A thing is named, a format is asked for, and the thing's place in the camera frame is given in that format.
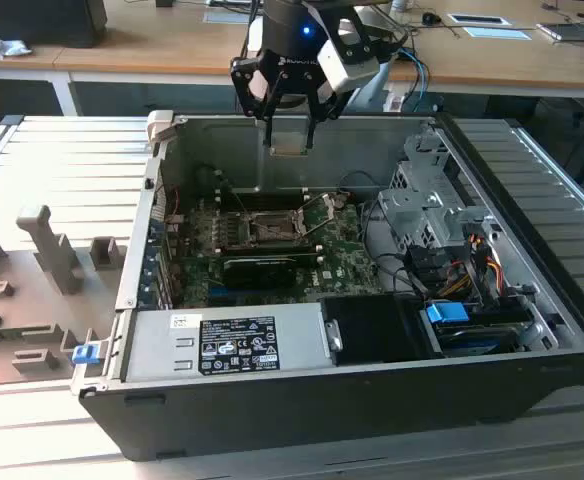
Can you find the white framed desk hatch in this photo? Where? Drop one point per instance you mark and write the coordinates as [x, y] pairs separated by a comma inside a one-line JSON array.
[[479, 19]]

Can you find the grey tablet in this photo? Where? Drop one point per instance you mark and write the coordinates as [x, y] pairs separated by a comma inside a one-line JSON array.
[[569, 32]]

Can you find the grey metal drive cage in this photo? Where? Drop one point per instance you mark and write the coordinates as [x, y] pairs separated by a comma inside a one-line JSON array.
[[412, 205]]

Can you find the black ram slot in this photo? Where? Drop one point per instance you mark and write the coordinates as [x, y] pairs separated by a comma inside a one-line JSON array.
[[262, 194], [262, 198], [262, 203], [262, 207]]

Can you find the black graphics card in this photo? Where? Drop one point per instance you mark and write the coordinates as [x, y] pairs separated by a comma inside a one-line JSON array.
[[257, 272]]

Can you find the silver metal bracket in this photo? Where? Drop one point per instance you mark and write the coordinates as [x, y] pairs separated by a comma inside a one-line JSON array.
[[333, 337]]

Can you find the black plastic fan shroud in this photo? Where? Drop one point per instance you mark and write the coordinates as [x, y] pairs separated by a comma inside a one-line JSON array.
[[372, 330]]

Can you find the pale blue desk hatch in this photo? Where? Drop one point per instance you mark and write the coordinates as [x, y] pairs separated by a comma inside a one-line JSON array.
[[497, 33]]

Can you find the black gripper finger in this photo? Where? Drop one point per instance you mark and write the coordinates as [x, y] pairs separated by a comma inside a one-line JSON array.
[[247, 85], [324, 107]]

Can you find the blue expansion slot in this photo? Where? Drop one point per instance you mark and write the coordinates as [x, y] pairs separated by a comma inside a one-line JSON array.
[[217, 290]]

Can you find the hard disk in blue carrier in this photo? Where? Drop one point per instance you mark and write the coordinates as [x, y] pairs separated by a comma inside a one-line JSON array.
[[444, 315]]

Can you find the green motherboard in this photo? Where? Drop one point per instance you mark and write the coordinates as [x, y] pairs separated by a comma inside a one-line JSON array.
[[344, 250]]

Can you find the white cup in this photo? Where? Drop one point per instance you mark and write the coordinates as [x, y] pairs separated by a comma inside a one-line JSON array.
[[402, 5]]

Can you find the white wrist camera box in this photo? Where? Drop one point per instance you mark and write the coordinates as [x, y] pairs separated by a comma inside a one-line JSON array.
[[347, 67]]

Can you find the crumpled white paper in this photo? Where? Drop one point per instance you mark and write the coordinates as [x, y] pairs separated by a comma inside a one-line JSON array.
[[2, 47]]

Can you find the cpu socket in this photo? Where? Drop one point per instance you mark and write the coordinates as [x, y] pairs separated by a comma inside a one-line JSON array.
[[272, 227]]

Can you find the grey power supply unit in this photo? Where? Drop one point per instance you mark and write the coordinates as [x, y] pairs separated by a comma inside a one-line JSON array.
[[162, 350]]

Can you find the black computer mouse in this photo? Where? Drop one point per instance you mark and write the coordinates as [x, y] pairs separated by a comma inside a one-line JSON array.
[[429, 18]]

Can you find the silver topped cpu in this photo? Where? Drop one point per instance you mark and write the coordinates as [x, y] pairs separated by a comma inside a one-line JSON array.
[[288, 145]]

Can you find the wooden desk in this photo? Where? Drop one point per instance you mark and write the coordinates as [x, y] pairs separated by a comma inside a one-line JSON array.
[[97, 55]]

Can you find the black box on desk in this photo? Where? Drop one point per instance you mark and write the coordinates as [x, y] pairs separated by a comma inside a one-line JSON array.
[[37, 20]]

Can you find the blue case latch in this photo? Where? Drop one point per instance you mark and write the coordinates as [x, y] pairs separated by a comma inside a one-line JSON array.
[[84, 354]]

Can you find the black open pc case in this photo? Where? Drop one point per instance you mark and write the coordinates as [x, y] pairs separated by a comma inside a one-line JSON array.
[[322, 415]]

